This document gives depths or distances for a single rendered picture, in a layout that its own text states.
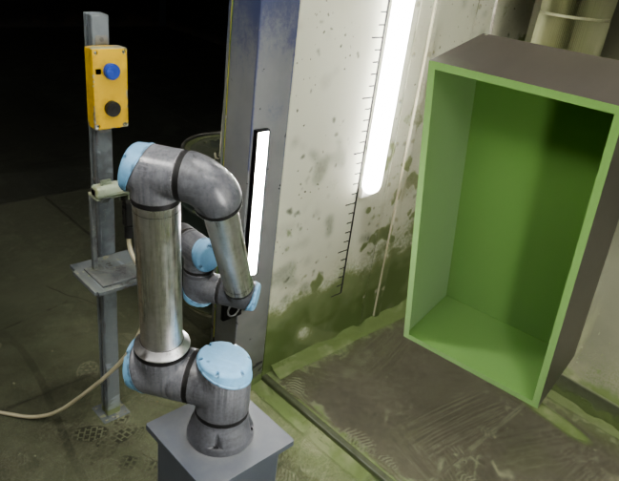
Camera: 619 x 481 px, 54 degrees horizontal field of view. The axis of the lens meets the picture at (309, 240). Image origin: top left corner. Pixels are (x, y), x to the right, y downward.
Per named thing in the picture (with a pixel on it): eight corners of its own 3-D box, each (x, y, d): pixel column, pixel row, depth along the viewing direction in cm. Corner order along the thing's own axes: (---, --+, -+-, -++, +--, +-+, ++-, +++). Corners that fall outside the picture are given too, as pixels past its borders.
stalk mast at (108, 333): (113, 404, 269) (100, 10, 195) (120, 411, 265) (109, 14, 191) (101, 409, 265) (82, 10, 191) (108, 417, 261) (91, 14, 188)
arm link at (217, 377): (239, 430, 163) (244, 379, 156) (179, 416, 166) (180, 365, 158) (256, 394, 177) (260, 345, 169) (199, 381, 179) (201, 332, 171)
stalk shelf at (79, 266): (147, 247, 239) (147, 243, 238) (178, 272, 225) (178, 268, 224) (70, 268, 219) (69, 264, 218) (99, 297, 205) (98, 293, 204)
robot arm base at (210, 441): (212, 468, 164) (214, 441, 159) (174, 427, 175) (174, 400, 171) (266, 436, 176) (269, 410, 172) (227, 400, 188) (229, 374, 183)
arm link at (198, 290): (213, 313, 184) (215, 278, 178) (176, 305, 185) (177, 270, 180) (223, 297, 192) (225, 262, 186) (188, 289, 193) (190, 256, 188)
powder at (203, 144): (173, 137, 333) (173, 135, 333) (265, 135, 356) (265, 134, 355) (198, 174, 291) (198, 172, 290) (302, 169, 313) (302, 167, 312)
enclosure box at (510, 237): (445, 295, 283) (483, 32, 213) (574, 356, 250) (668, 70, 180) (403, 336, 262) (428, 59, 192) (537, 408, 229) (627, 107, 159)
